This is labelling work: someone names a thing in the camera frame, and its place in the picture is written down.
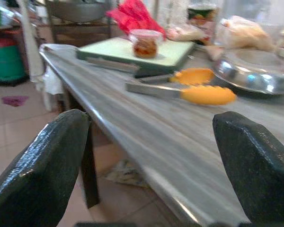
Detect large steel wok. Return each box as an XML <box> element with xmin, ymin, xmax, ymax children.
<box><xmin>45</xmin><ymin>0</ymin><xmax>112</xmax><ymax>23</ymax></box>

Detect red plastic bag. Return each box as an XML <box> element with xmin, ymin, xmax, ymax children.
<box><xmin>106</xmin><ymin>0</ymin><xmax>167</xmax><ymax>38</ymax></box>

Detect purple cloth scrap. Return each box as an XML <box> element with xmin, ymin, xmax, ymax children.
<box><xmin>1</xmin><ymin>95</ymin><xmax>29</xmax><ymax>107</ymax></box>

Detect green plastic bucket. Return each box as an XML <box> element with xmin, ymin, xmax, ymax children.
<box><xmin>0</xmin><ymin>44</ymin><xmax>27</xmax><ymax>82</ymax></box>

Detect orange tipped steel tongs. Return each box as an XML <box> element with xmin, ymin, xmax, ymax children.
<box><xmin>125</xmin><ymin>67</ymin><xmax>237</xmax><ymax>106</ymax></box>

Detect clear bag with bread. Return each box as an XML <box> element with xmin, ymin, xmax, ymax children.
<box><xmin>219</xmin><ymin>15</ymin><xmax>276</xmax><ymax>52</ymax></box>

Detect clear jar with red lid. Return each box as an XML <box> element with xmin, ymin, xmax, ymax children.
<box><xmin>129</xmin><ymin>29</ymin><xmax>163</xmax><ymax>59</ymax></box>

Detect steel round tray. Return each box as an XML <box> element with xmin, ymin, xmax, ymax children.
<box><xmin>212</xmin><ymin>48</ymin><xmax>284</xmax><ymax>95</ymax></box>

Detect pink food packet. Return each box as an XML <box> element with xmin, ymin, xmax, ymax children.
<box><xmin>166</xmin><ymin>25</ymin><xmax>210</xmax><ymax>44</ymax></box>

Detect dark wooden rack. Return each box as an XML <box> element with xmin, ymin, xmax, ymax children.
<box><xmin>45</xmin><ymin>0</ymin><xmax>120</xmax><ymax>47</ymax></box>

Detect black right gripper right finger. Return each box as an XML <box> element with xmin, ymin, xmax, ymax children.
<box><xmin>212</xmin><ymin>111</ymin><xmax>284</xmax><ymax>224</ymax></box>

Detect grey marble table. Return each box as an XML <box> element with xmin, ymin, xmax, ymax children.
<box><xmin>39</xmin><ymin>44</ymin><xmax>284</xmax><ymax>227</ymax></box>

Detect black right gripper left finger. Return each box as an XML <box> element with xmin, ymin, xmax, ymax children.
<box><xmin>0</xmin><ymin>109</ymin><xmax>91</xmax><ymax>227</ymax></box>

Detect labelled plastic bottle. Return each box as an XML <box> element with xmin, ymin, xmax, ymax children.
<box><xmin>187</xmin><ymin>0</ymin><xmax>220</xmax><ymax>45</ymax></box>

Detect green cutting board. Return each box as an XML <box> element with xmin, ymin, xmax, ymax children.
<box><xmin>76</xmin><ymin>37</ymin><xmax>196</xmax><ymax>78</ymax></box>

